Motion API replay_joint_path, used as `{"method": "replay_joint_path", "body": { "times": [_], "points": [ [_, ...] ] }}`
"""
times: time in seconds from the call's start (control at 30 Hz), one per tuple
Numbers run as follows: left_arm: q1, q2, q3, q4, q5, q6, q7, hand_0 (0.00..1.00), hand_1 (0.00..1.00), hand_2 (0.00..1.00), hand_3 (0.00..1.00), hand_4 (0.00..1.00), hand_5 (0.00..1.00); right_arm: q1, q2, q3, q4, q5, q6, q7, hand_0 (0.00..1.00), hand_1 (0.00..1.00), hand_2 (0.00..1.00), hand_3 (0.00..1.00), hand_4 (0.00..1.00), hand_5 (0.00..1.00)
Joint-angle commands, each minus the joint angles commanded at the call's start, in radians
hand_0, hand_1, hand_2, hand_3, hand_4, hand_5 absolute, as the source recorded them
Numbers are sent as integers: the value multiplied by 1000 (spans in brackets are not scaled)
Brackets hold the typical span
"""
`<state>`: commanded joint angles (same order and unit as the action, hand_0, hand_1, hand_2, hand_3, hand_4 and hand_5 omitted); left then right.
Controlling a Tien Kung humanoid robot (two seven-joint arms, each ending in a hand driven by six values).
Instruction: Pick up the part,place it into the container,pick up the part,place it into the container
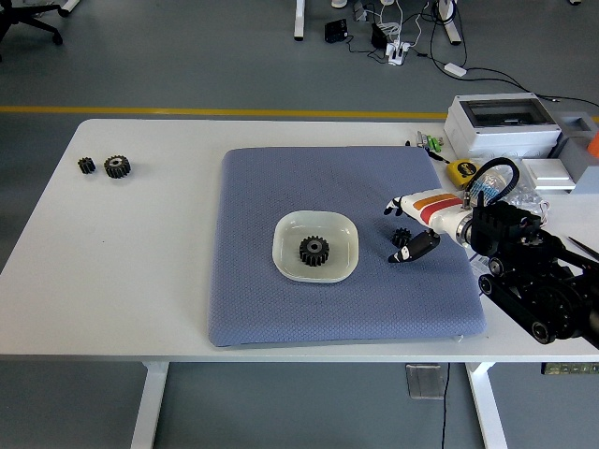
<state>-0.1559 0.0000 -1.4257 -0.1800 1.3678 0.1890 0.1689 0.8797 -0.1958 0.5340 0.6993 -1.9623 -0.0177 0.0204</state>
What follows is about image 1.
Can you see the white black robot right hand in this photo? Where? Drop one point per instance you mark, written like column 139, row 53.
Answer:
column 430, row 210

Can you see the small black gear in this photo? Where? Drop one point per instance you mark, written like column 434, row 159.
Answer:
column 400, row 236
column 86, row 165

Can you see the large black gear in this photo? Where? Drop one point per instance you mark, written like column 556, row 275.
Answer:
column 314, row 251
column 116, row 167

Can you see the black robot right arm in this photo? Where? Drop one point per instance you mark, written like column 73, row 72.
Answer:
column 529, row 262

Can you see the white flat box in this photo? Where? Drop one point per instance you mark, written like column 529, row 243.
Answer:
column 547, row 173

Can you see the light grey box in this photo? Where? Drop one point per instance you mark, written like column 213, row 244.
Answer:
column 588, row 180

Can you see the black box on floor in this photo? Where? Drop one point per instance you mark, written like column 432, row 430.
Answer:
column 336, row 31

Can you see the yellow tape measure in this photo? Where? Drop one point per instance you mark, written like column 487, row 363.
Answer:
column 458, row 172

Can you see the bag of blue parts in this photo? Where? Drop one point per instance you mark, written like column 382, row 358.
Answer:
column 489, row 189

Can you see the white barcode label card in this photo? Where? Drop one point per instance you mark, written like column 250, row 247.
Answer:
column 477, row 266

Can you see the blue-grey padded mat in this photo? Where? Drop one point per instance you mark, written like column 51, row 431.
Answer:
column 304, row 187

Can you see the white square dish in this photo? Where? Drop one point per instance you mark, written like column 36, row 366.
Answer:
column 290, row 234

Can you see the white floor adapter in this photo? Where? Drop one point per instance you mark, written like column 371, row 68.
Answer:
column 454, row 69

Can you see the black tweezers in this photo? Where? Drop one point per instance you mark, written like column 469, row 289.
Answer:
column 585, row 246

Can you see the grey block with recess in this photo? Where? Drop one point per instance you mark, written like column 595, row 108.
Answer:
column 578, row 149

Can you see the white power strip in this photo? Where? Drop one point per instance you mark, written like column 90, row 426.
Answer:
column 398, row 52

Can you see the metal floor plate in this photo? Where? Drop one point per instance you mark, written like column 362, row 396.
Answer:
column 425, row 381

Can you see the orange object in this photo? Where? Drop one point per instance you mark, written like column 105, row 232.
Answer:
column 594, row 149

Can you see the black power adapter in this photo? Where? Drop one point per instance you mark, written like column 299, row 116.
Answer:
column 378, row 35

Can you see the white background desk leg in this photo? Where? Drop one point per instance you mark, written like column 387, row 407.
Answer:
column 299, row 18
column 449, row 21

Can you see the white table leg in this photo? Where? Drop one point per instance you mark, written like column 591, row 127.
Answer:
column 486, row 407
column 150, row 407

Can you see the green circuit board strip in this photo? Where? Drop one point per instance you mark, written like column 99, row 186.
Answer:
column 571, row 368

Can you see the black office chair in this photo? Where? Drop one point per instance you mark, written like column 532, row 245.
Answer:
column 23, row 21

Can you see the white electrical enclosure box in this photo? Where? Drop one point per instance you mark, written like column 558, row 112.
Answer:
column 501, row 135

